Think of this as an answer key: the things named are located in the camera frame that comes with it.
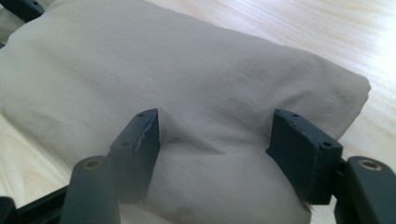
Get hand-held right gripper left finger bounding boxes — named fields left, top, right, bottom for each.
left=108, top=107, right=162, bottom=205

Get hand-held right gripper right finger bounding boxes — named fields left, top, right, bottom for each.
left=265, top=108, right=344, bottom=205

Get beige shorts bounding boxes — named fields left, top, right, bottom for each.
left=0, top=0, right=372, bottom=224

